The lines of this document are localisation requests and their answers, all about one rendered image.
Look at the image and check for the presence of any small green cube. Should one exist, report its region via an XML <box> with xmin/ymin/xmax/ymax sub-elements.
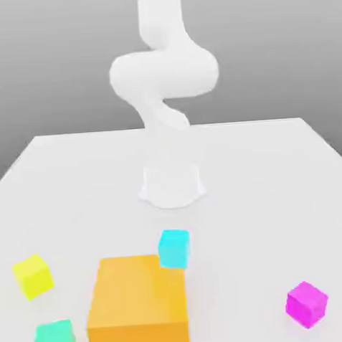
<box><xmin>31</xmin><ymin>318</ymin><xmax>77</xmax><ymax>342</ymax></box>

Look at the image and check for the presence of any large orange box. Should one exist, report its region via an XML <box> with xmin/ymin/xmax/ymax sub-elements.
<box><xmin>81</xmin><ymin>252</ymin><xmax>191</xmax><ymax>342</ymax></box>

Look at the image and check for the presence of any small magenta cube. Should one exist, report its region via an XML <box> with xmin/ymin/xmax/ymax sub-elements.
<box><xmin>283</xmin><ymin>279</ymin><xmax>331</xmax><ymax>331</ymax></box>

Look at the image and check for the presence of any small yellow cube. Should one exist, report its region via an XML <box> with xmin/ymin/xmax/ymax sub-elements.
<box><xmin>10</xmin><ymin>252</ymin><xmax>56</xmax><ymax>303</ymax></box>

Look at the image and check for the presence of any small cyan cube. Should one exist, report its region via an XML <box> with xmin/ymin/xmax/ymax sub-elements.
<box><xmin>156</xmin><ymin>227</ymin><xmax>193</xmax><ymax>272</ymax></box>

